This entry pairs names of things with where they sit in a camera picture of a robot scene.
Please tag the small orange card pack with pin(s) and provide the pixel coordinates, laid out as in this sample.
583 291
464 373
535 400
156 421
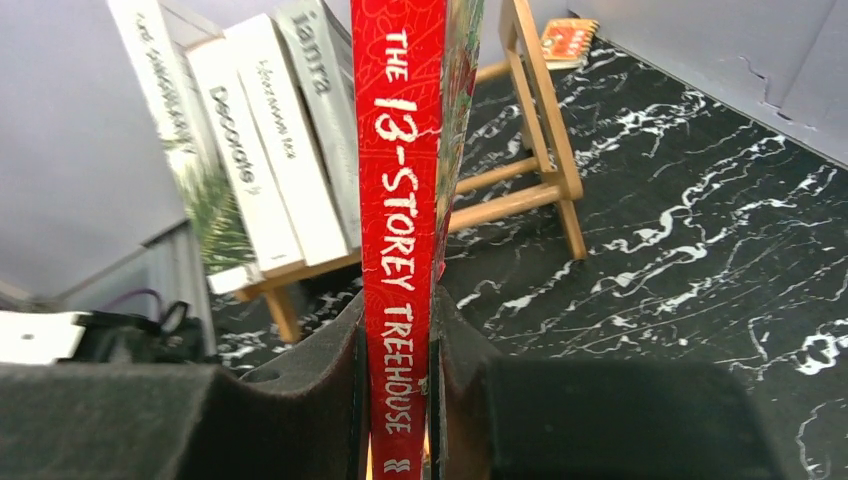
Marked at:
565 42

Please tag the brown Decorate Furniture book box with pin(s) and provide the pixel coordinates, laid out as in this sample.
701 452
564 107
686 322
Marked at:
251 178

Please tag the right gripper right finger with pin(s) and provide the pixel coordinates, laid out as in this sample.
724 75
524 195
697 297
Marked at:
495 416

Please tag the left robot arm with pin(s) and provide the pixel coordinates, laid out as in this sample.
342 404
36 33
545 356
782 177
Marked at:
103 337

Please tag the red comic treehouse book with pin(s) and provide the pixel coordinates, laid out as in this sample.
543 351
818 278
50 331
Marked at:
415 65

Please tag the white palm leaf book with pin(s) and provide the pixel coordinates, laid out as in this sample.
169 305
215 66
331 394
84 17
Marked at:
156 36

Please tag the white Afternoon tea book box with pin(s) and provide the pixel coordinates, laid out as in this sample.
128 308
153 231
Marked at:
282 123

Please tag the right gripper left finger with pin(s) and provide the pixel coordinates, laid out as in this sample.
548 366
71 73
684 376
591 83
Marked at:
299 416

